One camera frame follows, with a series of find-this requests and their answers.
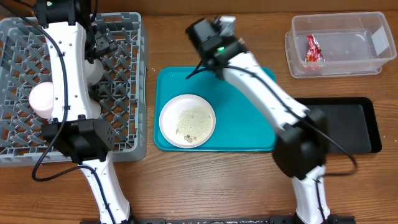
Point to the black tray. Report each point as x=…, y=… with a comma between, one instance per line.
x=352, y=122

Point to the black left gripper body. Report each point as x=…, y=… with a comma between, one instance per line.
x=101, y=42

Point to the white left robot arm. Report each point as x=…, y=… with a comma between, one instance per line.
x=75, y=47

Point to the clear plastic bin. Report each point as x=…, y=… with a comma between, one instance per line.
x=354, y=43

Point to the white dinner plate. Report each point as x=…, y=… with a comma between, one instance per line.
x=169, y=115

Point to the grey bowl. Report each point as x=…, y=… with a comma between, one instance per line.
x=93, y=72

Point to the teal plastic tray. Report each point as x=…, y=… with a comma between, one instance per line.
x=240, y=127

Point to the leftover rice pile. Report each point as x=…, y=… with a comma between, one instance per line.
x=195, y=125

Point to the pink bowl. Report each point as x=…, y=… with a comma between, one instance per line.
x=41, y=99

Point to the grey dishwasher rack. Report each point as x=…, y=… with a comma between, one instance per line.
x=121, y=91

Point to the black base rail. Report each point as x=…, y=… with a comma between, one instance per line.
x=334, y=219

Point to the white cup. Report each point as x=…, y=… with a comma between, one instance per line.
x=96, y=109

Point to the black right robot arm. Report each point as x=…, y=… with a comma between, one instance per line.
x=301, y=146

